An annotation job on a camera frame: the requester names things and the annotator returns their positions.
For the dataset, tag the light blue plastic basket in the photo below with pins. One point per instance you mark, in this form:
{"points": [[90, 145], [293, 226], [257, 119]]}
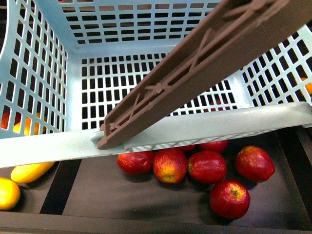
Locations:
{"points": [[65, 64]]}

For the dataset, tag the brown basket handle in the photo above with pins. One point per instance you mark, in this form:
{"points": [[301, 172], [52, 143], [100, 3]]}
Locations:
{"points": [[202, 59]]}

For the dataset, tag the yellow lemon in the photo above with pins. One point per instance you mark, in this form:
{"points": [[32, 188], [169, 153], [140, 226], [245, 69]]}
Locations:
{"points": [[9, 194], [31, 172]]}

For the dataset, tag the red apple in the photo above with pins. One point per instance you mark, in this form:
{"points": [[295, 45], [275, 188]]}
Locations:
{"points": [[254, 164], [216, 146], [170, 165], [229, 199], [207, 167], [137, 163]]}

